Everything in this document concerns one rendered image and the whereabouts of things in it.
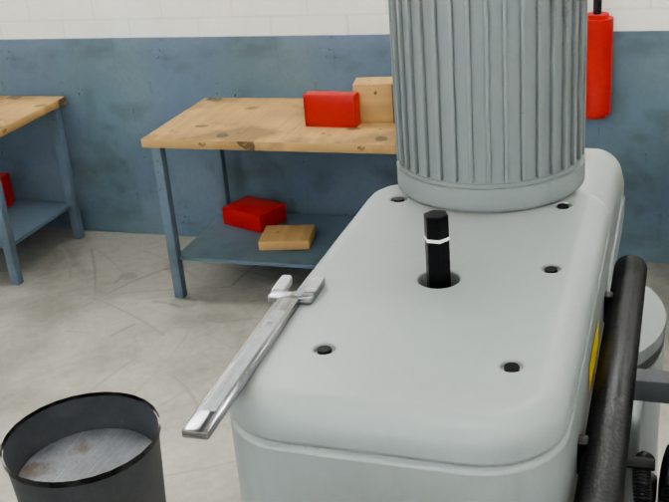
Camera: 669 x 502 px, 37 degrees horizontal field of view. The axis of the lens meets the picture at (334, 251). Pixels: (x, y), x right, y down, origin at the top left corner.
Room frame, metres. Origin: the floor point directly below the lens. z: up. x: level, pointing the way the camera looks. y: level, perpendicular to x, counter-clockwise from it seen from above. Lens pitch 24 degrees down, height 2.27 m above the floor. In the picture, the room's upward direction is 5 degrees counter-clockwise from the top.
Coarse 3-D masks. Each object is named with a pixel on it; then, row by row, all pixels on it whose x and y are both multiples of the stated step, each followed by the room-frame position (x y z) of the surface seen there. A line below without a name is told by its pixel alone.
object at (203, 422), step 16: (288, 288) 0.79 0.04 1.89; (320, 288) 0.78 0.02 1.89; (288, 304) 0.75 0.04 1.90; (272, 320) 0.72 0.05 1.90; (288, 320) 0.73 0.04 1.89; (256, 336) 0.70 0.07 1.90; (272, 336) 0.70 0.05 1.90; (240, 352) 0.68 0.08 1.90; (256, 352) 0.67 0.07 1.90; (240, 368) 0.65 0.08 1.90; (256, 368) 0.66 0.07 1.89; (224, 384) 0.63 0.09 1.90; (240, 384) 0.63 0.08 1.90; (208, 400) 0.61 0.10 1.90; (224, 400) 0.61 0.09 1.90; (192, 416) 0.59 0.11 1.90; (208, 416) 0.59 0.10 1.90; (192, 432) 0.57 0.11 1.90; (208, 432) 0.57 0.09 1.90
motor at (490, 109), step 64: (448, 0) 0.94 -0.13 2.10; (512, 0) 0.93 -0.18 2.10; (576, 0) 0.96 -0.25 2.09; (448, 64) 0.94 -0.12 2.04; (512, 64) 0.93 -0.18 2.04; (576, 64) 0.96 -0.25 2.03; (448, 128) 0.94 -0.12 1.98; (512, 128) 0.93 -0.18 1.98; (576, 128) 0.97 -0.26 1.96; (448, 192) 0.94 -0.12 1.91; (512, 192) 0.92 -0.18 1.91
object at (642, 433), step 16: (656, 304) 1.32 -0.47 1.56; (656, 320) 1.27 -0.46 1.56; (640, 336) 1.23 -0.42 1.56; (656, 336) 1.23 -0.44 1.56; (640, 352) 1.19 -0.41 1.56; (656, 352) 1.22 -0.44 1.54; (640, 368) 1.19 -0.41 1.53; (656, 368) 1.22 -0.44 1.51; (640, 416) 1.10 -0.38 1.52; (656, 416) 1.20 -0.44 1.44; (640, 432) 1.10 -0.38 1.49; (656, 432) 1.19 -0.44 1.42; (640, 448) 1.14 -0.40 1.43; (656, 448) 1.18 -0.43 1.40; (656, 464) 1.34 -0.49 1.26; (624, 496) 1.08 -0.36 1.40; (656, 496) 1.39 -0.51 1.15
